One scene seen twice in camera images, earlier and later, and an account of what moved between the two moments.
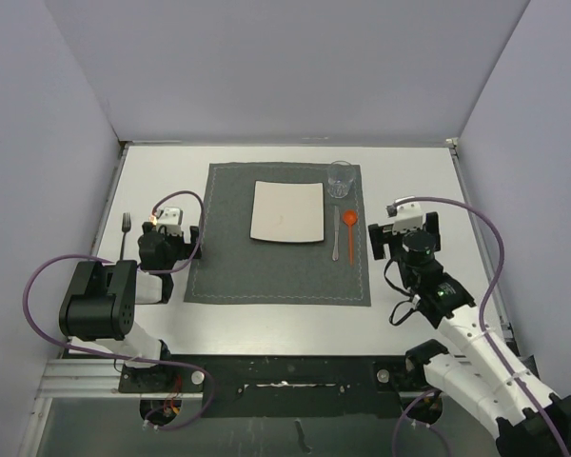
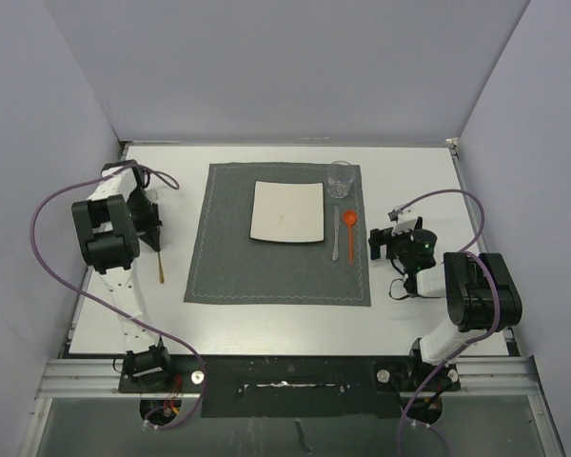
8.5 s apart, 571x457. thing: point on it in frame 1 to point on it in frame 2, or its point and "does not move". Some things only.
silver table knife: x=335 y=251 does not move
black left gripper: x=187 y=249 to x=149 y=230
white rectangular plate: x=287 y=211 does not move
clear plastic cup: x=341 y=177 does not move
